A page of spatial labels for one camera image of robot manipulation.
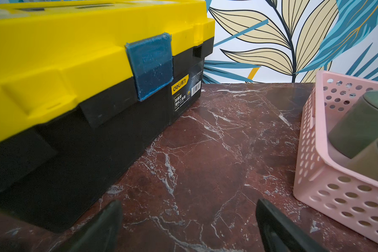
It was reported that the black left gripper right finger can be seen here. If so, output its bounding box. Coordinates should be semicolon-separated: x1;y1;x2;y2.
256;199;327;252

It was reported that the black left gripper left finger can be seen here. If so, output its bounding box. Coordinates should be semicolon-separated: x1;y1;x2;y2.
58;201;123;252

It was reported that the yellow-green canister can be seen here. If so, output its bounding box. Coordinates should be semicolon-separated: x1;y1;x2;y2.
346;138;378;181

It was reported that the pink perforated plastic basket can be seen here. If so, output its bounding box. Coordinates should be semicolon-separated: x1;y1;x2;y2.
293;70;378;243

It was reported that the dark green back-left canister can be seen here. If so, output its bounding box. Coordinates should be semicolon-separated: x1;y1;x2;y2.
328;90;378;159

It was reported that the yellow black plastic toolbox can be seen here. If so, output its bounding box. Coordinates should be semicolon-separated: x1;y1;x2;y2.
0;1;215;233

